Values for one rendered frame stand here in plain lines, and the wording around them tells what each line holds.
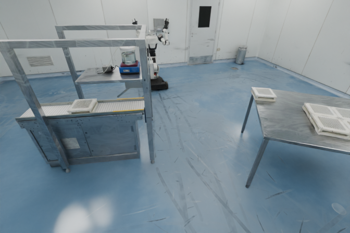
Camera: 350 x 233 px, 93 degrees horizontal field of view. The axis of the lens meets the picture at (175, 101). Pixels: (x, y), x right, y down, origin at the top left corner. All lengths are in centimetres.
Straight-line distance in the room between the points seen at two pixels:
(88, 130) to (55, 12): 390
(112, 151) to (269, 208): 198
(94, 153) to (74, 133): 39
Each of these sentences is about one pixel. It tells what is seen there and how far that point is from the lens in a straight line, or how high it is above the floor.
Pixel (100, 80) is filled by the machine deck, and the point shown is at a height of 127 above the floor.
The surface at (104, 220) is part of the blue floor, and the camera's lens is 220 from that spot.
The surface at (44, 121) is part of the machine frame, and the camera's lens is 221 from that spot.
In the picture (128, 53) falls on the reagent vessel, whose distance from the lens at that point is 176.
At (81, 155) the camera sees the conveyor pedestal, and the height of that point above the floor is 18.
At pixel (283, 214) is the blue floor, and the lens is 242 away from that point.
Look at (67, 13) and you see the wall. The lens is 553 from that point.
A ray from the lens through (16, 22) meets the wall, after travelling 593.
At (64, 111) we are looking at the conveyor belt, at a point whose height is 83.
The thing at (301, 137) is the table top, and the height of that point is 85.
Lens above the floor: 192
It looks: 31 degrees down
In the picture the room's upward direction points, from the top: 1 degrees clockwise
